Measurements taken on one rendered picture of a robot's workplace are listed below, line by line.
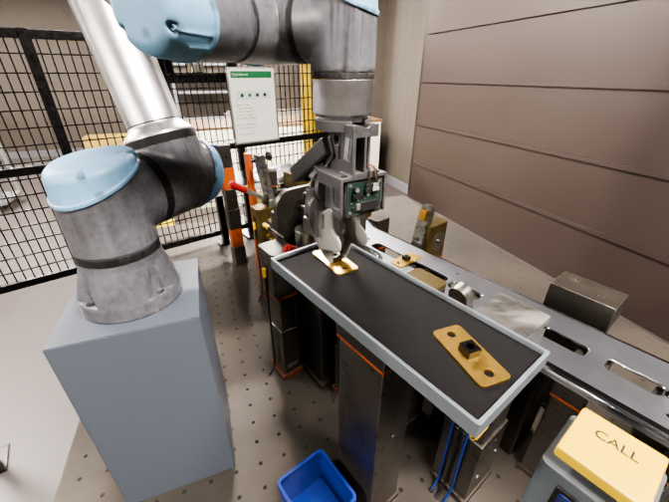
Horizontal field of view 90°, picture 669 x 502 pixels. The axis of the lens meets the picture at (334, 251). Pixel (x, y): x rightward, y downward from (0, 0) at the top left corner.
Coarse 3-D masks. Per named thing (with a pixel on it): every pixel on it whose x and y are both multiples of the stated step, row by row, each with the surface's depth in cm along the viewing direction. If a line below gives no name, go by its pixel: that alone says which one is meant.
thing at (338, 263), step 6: (318, 252) 56; (318, 258) 54; (324, 258) 54; (336, 258) 53; (330, 264) 52; (336, 264) 52; (342, 264) 52; (348, 264) 52; (336, 270) 51; (342, 270) 51; (348, 270) 51; (354, 270) 51
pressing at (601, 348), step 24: (384, 240) 97; (432, 264) 85; (480, 288) 75; (504, 288) 75; (552, 312) 68; (576, 336) 61; (600, 336) 61; (552, 360) 56; (576, 360) 56; (600, 360) 56; (624, 360) 56; (648, 360) 56; (576, 384) 52; (600, 384) 52; (624, 384) 52; (624, 408) 48; (648, 408) 48; (648, 432) 46
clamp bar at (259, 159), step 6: (258, 156) 98; (264, 156) 100; (270, 156) 101; (252, 162) 99; (258, 162) 100; (264, 162) 100; (258, 168) 102; (264, 168) 101; (258, 174) 104; (264, 174) 102; (264, 180) 102; (270, 180) 104; (264, 186) 104; (270, 186) 104; (264, 192) 106; (270, 192) 105; (270, 198) 106
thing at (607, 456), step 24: (576, 432) 28; (600, 432) 28; (624, 432) 28; (576, 456) 26; (600, 456) 26; (624, 456) 26; (648, 456) 26; (600, 480) 25; (624, 480) 25; (648, 480) 25
